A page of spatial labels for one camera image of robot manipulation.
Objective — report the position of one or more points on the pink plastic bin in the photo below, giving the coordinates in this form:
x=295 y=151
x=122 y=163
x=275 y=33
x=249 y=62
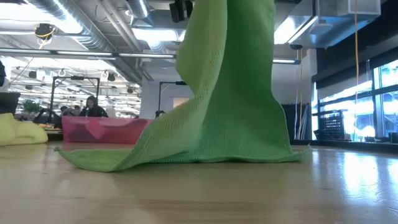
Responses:
x=102 y=130

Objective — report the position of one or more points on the black gantry frame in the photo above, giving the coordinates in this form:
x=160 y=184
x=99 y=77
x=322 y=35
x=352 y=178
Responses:
x=52 y=93
x=159 y=96

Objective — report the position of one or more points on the pale door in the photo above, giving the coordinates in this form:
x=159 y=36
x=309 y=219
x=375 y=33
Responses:
x=180 y=102

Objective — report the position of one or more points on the person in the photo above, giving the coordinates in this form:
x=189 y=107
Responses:
x=92 y=109
x=160 y=114
x=66 y=111

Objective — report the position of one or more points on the yellow microfiber towel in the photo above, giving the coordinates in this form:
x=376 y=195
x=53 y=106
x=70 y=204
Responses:
x=18 y=133

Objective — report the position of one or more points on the black mesh crate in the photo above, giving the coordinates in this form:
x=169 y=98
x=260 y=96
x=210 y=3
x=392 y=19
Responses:
x=331 y=126

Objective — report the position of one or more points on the black square object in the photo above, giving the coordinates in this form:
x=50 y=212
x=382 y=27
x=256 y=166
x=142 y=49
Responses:
x=9 y=102

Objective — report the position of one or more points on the bright green microfiber towel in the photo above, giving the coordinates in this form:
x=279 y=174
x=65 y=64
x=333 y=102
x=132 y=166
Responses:
x=233 y=124

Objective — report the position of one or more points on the black aluminium table frame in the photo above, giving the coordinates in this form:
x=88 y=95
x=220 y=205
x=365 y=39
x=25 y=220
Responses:
x=357 y=146

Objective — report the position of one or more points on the green potted plant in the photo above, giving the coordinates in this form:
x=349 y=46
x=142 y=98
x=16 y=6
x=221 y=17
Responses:
x=31 y=107

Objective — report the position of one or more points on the corrugated ventilation duct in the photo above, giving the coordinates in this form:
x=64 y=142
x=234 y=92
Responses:
x=84 y=31

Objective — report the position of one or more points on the silver ventilation duct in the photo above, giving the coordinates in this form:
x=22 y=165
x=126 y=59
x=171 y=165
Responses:
x=138 y=7

